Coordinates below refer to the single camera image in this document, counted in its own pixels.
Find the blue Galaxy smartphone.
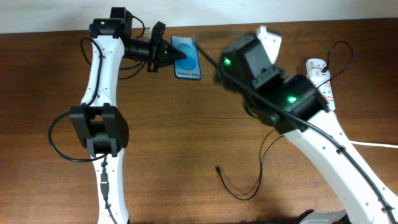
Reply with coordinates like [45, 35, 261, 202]
[171, 35, 201, 80]

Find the black charger cable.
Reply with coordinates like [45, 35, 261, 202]
[214, 40, 354, 202]

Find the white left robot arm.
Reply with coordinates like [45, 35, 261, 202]
[70, 7, 186, 223]

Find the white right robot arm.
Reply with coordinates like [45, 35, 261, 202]
[219, 35, 397, 223]

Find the white USB charger adapter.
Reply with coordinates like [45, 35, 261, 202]
[307, 69, 330, 87]

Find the white power strip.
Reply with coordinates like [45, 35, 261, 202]
[305, 58, 336, 111]

